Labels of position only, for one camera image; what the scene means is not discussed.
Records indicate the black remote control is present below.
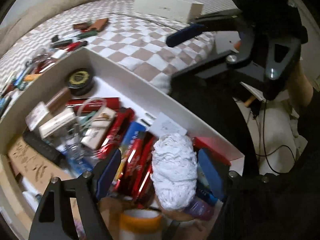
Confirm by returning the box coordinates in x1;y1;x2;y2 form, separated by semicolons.
23;131;64;164

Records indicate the person's right forearm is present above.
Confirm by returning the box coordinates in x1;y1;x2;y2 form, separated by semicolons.
286;60;313;108

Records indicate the carved wooden plaque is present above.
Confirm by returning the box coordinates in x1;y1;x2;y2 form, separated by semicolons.
7;137;75;183

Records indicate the long white carton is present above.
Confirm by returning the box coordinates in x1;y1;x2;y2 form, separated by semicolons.
134;0;204;23

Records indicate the black cable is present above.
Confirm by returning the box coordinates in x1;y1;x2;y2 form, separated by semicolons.
254;100;297;175

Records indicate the thin metal rod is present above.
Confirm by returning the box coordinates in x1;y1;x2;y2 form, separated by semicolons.
111;12;190;28

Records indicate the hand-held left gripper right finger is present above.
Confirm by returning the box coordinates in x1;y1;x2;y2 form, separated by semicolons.
197;148;288;240

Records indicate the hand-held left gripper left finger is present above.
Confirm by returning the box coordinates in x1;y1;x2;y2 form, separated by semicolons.
28;149;122;240

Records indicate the brown leather case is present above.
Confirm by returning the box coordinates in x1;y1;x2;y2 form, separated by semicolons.
87;18;109;32

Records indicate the white paper card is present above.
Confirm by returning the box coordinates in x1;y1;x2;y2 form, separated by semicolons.
149;112;188;138

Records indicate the white patterned small box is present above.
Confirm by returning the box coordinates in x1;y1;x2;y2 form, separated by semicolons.
25;102;50;132

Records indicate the pile of assorted lighters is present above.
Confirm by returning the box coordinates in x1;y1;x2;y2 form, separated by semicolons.
0;31;89;115

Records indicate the crumpled clear plastic wrapper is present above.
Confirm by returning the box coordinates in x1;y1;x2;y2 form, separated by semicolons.
59;126;94;173

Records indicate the white cloth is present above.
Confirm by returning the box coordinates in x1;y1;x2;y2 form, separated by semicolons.
259;90;308;176

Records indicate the white cardboard box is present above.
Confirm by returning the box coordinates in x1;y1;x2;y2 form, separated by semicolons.
0;47;245;240

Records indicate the clear tape roll orange core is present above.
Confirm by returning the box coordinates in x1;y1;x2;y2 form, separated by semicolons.
119;208;163;240

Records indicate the white and brown small box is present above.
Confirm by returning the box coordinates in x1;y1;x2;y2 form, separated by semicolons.
80;107;117;150

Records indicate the dark brown wooden block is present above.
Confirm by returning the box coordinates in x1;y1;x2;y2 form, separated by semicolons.
46;87;72;113

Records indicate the plain white small box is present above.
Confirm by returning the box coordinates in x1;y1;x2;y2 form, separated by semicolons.
39;110;77;139

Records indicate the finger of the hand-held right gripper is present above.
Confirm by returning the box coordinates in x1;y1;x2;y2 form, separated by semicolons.
171;27;256;83
166;10;244;48

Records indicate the black round tin gold print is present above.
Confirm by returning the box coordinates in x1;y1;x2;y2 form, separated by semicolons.
64;68;95;96

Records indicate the flat red box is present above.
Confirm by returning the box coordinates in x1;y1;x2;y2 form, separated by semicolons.
193;136;232;167

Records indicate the purple packet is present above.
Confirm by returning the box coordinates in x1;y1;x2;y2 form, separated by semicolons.
184;196;216;222

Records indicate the long red case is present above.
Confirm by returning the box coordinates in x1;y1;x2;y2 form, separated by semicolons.
65;97;121;113

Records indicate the red foil snack bar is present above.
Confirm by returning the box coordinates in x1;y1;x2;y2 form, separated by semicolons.
114;131;156;203
96;107;135;160

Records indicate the white yarn ball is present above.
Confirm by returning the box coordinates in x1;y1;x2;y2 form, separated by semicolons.
150;133;198;211

